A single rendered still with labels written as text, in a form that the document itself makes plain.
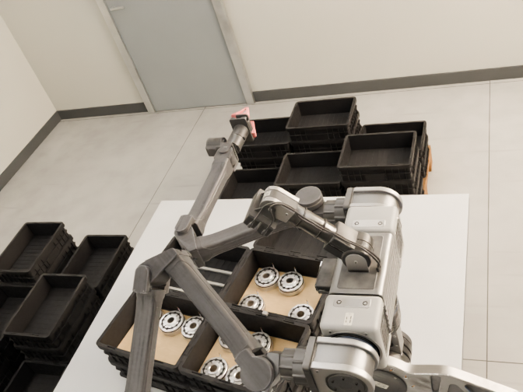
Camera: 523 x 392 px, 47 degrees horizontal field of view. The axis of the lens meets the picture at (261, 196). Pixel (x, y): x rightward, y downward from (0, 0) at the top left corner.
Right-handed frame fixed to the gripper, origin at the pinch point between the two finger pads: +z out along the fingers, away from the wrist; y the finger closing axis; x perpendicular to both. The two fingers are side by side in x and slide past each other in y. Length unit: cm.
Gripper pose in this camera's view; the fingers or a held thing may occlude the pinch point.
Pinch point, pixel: (248, 115)
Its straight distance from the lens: 224.2
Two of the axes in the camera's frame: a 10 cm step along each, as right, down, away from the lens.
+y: 2.9, 7.3, 6.2
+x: 9.1, -0.2, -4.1
